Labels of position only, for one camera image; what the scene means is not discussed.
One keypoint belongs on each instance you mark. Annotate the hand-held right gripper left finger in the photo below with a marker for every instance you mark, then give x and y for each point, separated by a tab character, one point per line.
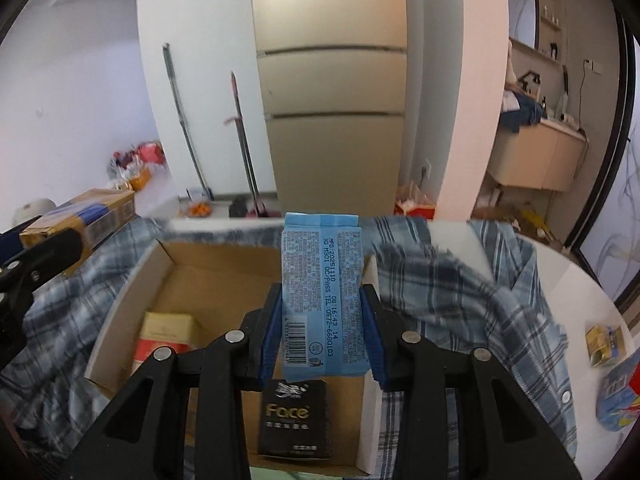
267	332

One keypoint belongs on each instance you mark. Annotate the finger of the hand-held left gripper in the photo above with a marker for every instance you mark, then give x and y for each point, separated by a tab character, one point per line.
10	245
50	260

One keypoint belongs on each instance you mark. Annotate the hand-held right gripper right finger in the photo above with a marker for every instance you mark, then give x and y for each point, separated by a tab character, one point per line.
373	332

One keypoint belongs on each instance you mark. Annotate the gold blue tissue packet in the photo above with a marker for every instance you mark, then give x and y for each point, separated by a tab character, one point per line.
90	215

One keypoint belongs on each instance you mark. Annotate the light blue wipes packet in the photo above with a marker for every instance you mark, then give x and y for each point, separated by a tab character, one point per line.
320	285

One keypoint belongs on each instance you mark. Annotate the cardboard box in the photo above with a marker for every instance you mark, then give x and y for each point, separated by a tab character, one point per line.
210	285

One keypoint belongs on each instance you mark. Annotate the black tissue packet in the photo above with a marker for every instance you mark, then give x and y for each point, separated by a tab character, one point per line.
295	425

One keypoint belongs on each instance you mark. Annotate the cream red tissue packet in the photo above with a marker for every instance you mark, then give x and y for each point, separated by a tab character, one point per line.
165	335

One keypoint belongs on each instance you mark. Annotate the blue plaid shirt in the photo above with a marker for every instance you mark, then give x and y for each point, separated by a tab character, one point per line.
450	310

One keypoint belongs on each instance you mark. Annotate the red shopping bag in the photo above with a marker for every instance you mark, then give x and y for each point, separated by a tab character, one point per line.
415	205

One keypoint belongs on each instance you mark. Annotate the pile of red bags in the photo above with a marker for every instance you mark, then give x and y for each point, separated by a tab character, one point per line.
145	155

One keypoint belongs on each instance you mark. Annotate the gold refrigerator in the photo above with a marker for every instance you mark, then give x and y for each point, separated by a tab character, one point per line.
330	150

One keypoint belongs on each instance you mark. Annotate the small gold packet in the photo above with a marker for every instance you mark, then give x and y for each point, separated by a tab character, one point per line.
605	345

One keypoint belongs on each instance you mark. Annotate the wooden vanity cabinet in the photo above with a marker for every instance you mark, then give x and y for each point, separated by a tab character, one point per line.
540	155

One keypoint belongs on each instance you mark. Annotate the blue red packet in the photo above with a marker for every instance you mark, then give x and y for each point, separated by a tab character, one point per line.
617	395

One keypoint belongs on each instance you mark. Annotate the blue clothes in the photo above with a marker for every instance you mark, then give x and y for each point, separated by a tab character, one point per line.
522	112

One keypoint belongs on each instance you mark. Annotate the black faucet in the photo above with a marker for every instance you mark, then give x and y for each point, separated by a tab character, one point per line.
530	80

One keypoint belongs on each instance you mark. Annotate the mirror cabinet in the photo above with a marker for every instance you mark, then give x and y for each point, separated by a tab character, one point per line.
522	15

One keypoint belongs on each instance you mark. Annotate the white wall socket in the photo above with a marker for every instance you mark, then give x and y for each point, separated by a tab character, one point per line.
592	65
425	172

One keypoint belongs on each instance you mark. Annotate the black door frame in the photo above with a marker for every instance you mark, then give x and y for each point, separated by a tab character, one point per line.
612	160

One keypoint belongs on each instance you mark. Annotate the wooden wall shelf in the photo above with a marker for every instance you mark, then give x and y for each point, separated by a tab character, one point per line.
550	20

